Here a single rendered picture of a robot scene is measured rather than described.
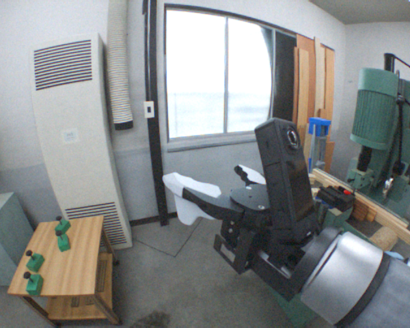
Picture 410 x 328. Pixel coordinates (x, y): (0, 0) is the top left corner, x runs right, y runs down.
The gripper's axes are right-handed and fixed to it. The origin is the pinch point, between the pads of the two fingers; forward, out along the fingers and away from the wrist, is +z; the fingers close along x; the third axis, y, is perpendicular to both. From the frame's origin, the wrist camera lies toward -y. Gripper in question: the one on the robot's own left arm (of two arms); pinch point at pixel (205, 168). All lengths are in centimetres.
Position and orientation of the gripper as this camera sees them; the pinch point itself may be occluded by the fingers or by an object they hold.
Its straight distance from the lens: 28.2
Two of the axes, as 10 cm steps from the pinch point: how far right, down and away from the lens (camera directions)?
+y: -1.1, 9.4, 3.1
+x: 8.3, -0.8, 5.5
